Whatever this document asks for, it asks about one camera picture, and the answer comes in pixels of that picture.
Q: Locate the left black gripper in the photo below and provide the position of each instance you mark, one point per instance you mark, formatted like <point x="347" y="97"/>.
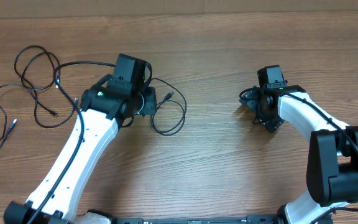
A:
<point x="150" y="101"/>

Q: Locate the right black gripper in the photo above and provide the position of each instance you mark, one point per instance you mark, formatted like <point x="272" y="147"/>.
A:
<point x="260" y="111"/>

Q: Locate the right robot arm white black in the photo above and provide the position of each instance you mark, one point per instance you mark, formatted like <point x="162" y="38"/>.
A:
<point x="332" y="167"/>

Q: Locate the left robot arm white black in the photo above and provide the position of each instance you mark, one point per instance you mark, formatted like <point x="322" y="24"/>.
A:
<point x="104" y="107"/>

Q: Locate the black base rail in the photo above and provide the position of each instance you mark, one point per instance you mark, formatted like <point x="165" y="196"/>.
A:
<point x="250" y="219"/>

